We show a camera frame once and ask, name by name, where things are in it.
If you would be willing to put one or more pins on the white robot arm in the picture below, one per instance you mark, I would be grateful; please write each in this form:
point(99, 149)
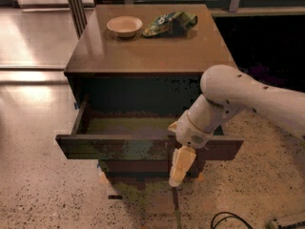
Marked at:
point(225, 92)

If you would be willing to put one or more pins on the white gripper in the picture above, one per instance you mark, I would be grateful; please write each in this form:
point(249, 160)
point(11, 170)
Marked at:
point(191, 135)

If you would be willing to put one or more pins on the green chip bag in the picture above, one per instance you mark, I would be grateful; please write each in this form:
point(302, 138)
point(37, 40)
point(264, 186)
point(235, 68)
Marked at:
point(173, 23)

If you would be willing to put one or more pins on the grey power strip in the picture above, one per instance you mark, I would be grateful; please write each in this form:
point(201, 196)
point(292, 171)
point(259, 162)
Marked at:
point(284, 224)

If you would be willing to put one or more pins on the brown wooden drawer cabinet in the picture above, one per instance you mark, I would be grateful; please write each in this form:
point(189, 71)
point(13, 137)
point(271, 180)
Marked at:
point(157, 76)

